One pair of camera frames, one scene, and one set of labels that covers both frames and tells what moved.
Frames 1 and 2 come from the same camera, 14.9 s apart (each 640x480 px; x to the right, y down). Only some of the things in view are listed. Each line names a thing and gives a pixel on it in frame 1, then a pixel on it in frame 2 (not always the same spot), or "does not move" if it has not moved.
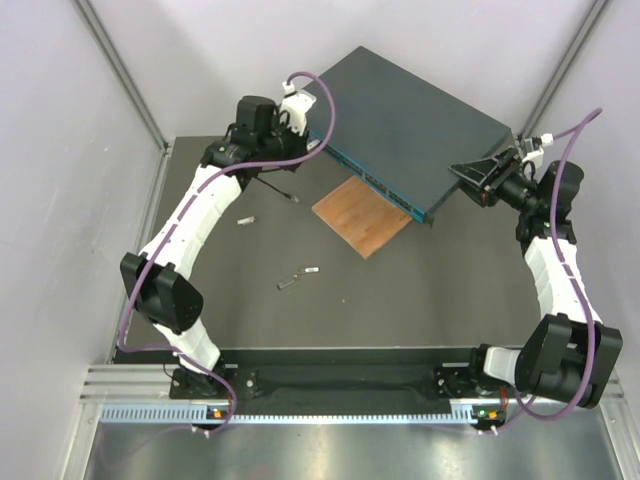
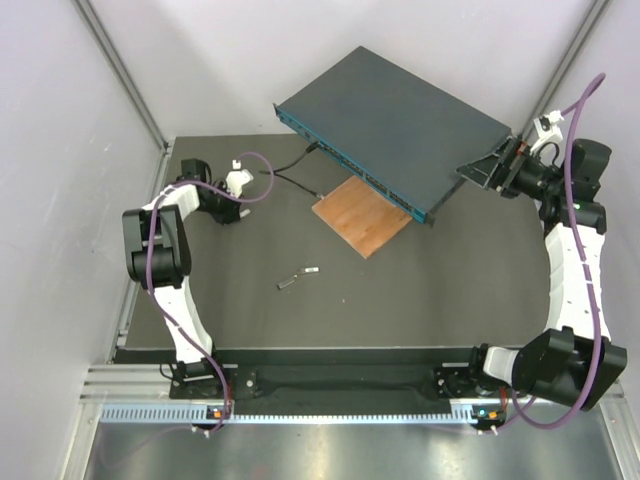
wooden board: (363, 215) does not move
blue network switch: (398, 136) does not move
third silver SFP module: (281, 284) does not move
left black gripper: (297, 141) -> (231, 213)
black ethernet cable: (292, 197) -> (277, 172)
